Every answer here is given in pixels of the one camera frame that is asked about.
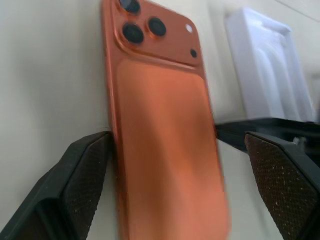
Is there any white phone box base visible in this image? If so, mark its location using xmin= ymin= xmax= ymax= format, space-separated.
xmin=223 ymin=6 xmax=316 ymax=123

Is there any black flat board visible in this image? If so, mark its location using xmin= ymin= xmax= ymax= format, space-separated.
xmin=214 ymin=117 xmax=320 ymax=161

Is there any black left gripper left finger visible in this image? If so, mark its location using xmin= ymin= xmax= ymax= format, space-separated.
xmin=0 ymin=130 xmax=112 ymax=240

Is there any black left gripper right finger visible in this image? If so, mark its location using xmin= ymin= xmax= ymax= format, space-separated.
xmin=243 ymin=130 xmax=320 ymax=240

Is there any orange smartphone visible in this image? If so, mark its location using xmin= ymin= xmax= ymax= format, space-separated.
xmin=100 ymin=0 xmax=232 ymax=240

